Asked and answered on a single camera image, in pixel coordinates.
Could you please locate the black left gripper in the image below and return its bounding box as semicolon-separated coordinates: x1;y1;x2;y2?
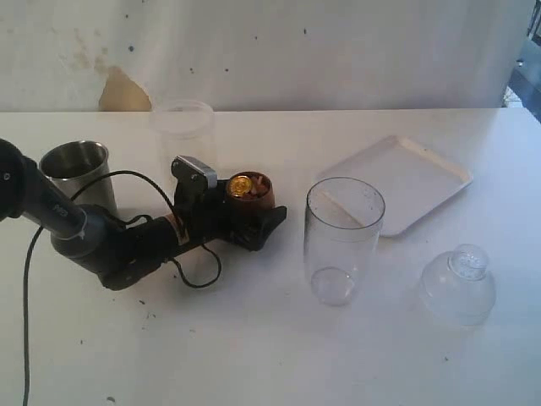
174;179;287;251

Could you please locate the gold foil coin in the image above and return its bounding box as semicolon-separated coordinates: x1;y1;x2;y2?
228;175;253;198

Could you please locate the brown wooden cup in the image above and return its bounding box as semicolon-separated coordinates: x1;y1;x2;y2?
226;171;276;211

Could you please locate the reddish-brown apple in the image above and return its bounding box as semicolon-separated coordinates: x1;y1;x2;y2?
249;175;269;199

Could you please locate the stainless steel cup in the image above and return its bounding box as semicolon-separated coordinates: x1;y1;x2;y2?
39;140;117;216

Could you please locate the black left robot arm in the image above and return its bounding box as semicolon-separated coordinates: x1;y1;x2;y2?
1;140;232;291

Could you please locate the clear plastic shaker cup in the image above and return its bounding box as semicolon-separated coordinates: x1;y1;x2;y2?
303;177;385;306

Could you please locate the clear plastic shaker lid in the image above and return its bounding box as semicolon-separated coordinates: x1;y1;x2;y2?
418;244;496;326

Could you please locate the translucent plastic container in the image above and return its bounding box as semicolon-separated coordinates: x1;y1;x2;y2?
150;100;217;191

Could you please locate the white square tray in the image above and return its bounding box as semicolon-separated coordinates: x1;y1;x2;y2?
318;135;473;238

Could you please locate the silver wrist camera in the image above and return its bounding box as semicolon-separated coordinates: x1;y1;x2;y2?
171;156;218;194

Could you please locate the black cable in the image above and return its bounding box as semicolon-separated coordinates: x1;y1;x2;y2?
20;169;223;406

